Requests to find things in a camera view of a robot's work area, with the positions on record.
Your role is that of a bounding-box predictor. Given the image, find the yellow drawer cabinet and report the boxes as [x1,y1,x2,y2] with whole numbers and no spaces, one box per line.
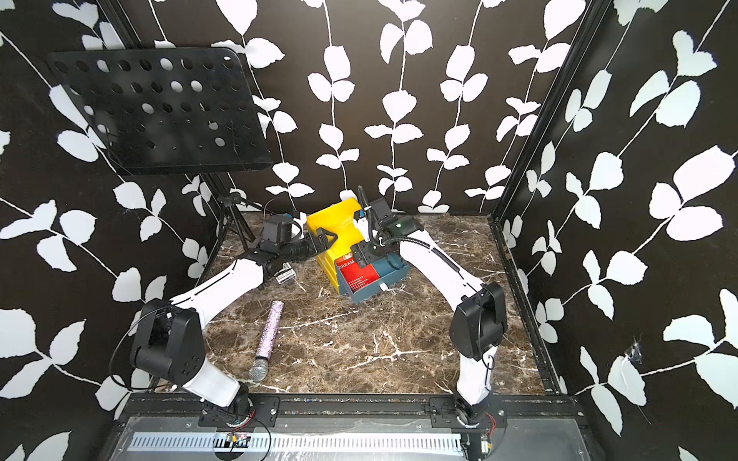
[307,198,364,292]

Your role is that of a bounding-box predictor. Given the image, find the teal top drawer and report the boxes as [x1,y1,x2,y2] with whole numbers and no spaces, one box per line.
[334,254,411,305]

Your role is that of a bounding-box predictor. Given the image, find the red dream postcard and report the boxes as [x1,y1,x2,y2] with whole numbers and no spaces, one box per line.
[334,254,380,294]

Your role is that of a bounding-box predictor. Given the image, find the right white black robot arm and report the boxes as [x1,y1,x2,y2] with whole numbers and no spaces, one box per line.
[352,186,507,426]

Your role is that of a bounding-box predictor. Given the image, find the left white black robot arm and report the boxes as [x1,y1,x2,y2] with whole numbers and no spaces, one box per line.
[130,215,338,421]

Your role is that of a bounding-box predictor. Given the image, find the small clear card box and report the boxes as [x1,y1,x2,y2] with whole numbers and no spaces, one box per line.
[275,263,296,284]

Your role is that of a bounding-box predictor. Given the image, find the black tripod stand legs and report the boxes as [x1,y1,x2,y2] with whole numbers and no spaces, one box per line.
[197,174,295,287]

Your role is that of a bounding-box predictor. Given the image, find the glitter purple microphone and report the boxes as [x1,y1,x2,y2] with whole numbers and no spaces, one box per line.
[249,301,284,382]

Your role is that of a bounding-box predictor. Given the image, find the black perforated music stand tray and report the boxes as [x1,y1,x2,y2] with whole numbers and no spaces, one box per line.
[47,48,273,176]

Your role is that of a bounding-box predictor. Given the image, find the white slotted cable duct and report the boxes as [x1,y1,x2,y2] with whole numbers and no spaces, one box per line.
[124,432,462,455]

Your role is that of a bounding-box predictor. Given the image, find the black base rail with mounts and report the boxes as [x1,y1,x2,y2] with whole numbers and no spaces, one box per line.
[103,393,596,456]

